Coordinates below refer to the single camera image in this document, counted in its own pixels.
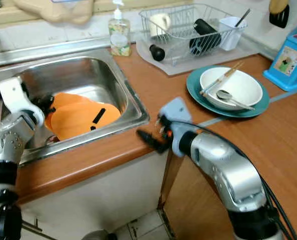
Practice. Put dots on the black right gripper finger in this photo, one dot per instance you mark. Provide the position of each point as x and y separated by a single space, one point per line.
162 120
151 140

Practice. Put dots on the orange plate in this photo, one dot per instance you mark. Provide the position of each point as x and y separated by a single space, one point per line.
76 120

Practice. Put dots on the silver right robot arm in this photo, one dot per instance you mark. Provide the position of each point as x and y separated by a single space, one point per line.
238 175

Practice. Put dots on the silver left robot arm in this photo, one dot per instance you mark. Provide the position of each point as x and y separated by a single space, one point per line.
11 150

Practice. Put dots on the beige hanging kitchen item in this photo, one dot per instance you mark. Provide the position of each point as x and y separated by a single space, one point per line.
53 10

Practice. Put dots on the teal plate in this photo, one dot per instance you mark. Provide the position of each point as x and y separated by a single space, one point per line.
196 92

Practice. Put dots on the double stainless steel sink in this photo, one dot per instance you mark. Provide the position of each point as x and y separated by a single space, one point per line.
98 75

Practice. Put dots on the small black cup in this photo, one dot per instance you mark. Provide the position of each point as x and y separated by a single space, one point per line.
157 53

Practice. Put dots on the silver metal spoon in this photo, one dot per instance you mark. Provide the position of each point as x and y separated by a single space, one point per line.
224 95

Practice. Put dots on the white cabinet door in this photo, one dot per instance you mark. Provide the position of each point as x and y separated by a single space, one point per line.
103 195

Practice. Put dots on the wooden cabinet door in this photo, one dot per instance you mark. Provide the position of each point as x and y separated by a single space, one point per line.
198 205

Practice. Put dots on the white bowl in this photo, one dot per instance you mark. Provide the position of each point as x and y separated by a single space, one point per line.
243 82

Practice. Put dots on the clear soap pump bottle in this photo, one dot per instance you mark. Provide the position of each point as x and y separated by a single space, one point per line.
119 37

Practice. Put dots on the black bottle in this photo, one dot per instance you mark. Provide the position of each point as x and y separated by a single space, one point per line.
205 36

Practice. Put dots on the cream mug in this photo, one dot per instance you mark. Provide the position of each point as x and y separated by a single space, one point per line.
160 25

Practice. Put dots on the grey drying mat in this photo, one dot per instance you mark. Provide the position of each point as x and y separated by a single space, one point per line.
243 62

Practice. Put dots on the white cutlery holder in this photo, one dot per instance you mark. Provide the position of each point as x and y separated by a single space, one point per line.
231 34

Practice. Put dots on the blue plastic utensil box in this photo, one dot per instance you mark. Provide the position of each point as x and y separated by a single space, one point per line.
288 65

